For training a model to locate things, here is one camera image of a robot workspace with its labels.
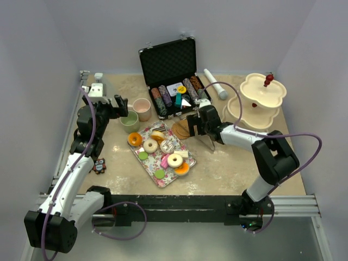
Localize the chocolate drizzled white donut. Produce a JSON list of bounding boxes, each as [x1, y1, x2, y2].
[[160, 139, 175, 154]]

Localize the white glazed donut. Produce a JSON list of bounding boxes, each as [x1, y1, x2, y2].
[[143, 139, 158, 154], [167, 153, 183, 169]]

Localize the orange yellow small donut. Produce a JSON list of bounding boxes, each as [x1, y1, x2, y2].
[[150, 130, 166, 141]]

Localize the metal tongs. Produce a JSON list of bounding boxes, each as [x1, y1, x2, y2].
[[176, 109, 216, 152]]

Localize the black base frame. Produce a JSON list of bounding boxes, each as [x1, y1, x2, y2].
[[95, 195, 274, 228]]

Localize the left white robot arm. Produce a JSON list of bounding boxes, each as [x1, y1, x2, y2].
[[24, 95, 128, 253]]

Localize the purple cable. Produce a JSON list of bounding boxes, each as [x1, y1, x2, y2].
[[40, 86, 97, 261], [201, 81, 324, 234]]

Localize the black poker chip case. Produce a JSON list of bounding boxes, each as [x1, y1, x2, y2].
[[138, 37, 212, 120]]

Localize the white wafer bar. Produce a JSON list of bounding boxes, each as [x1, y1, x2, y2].
[[174, 150, 189, 158]]

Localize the orange glazed donut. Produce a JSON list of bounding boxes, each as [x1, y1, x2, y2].
[[127, 132, 142, 147]]

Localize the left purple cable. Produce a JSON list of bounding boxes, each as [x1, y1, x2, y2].
[[40, 86, 97, 261]]

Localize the woven rattan coaster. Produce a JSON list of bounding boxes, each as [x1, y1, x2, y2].
[[171, 119, 191, 140]]

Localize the white clamp device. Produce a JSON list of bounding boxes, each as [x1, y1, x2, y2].
[[94, 73, 103, 84]]

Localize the floral serving tray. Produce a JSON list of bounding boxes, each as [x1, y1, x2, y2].
[[129, 121, 196, 188]]

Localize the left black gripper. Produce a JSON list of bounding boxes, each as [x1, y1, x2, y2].
[[83, 95, 128, 138]]

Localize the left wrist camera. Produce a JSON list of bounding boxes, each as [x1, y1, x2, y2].
[[82, 83, 108, 103]]

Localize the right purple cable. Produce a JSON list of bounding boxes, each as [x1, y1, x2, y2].
[[201, 81, 324, 234]]

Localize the pink wafer sweet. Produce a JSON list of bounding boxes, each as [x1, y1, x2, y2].
[[160, 154, 170, 169]]

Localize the chocolate layered cake slice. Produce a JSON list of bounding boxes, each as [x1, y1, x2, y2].
[[154, 126, 166, 132]]

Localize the owl figurine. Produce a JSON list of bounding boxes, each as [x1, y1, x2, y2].
[[93, 158, 107, 175]]

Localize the cream three-tier cake stand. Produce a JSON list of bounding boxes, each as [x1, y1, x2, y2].
[[222, 72, 287, 131]]

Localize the green ceramic cup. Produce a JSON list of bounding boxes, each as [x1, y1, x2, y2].
[[120, 110, 140, 134]]

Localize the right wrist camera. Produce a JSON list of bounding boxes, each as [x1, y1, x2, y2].
[[199, 98, 211, 109]]

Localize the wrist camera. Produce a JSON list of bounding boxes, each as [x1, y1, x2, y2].
[[199, 98, 211, 109], [82, 83, 108, 103]]

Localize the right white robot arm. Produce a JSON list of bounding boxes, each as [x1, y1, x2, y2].
[[187, 105, 300, 215]]

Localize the green macaron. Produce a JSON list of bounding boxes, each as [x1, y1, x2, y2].
[[154, 169, 165, 179], [138, 151, 148, 160]]

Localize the pink ceramic cup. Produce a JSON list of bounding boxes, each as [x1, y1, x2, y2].
[[128, 98, 152, 122]]

